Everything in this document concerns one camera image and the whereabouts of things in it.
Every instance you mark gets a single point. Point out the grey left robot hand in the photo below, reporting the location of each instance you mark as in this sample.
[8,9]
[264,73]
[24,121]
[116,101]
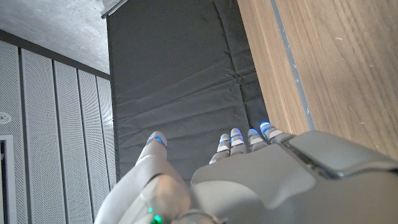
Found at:
[280,186]

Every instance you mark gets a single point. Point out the wooden panel with grey strip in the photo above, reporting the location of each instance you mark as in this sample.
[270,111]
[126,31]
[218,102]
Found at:
[292,65]

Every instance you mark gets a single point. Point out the black fabric backdrop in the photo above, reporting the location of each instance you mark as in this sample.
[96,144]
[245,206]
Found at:
[174,77]

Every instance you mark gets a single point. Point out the grey metal rail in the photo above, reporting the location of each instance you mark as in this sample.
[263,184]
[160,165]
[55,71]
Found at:
[113,7]

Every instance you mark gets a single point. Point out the round white wall fixture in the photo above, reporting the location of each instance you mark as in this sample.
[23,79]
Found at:
[3,118]

